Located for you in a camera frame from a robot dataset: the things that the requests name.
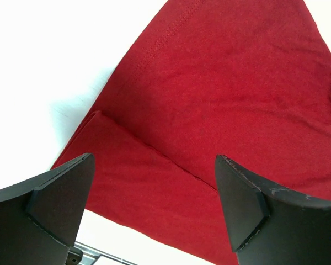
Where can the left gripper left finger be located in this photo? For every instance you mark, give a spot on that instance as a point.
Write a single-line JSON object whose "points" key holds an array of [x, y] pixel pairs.
{"points": [[40, 217]]}

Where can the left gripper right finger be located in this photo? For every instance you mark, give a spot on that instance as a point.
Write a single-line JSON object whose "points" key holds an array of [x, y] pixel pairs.
{"points": [[268, 223]]}

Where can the dark red t-shirt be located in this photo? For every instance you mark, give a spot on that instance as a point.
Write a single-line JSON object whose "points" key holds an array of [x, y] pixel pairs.
{"points": [[247, 79]]}

